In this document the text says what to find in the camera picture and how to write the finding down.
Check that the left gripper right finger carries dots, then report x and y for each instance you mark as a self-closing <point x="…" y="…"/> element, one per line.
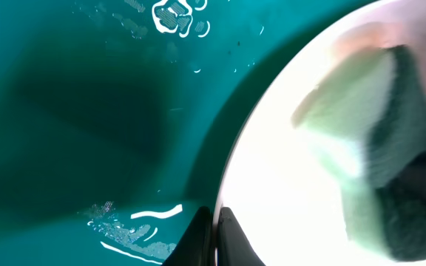
<point x="233" y="247"/>

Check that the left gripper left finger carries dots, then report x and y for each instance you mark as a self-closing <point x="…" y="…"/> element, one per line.
<point x="195" y="245"/>

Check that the teal plastic tray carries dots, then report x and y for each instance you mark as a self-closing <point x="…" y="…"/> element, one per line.
<point x="117" y="117"/>

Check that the white plate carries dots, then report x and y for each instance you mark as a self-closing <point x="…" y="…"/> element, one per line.
<point x="288" y="206"/>

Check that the green scouring sponge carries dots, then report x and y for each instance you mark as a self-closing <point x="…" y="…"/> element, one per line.
<point x="365" y="123"/>

